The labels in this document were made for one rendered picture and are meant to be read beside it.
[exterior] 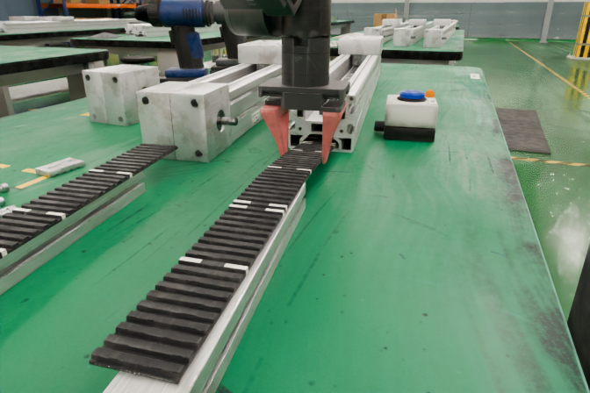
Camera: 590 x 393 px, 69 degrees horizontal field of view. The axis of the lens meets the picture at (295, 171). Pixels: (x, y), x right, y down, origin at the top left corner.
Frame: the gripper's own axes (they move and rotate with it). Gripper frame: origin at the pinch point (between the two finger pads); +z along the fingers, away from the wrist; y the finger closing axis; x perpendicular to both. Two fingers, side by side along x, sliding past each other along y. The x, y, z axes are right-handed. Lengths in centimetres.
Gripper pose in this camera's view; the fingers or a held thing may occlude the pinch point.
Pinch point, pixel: (304, 154)
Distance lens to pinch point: 54.9
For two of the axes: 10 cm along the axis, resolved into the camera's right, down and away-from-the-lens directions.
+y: -9.7, -0.9, 2.2
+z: 0.0, 9.3, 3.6
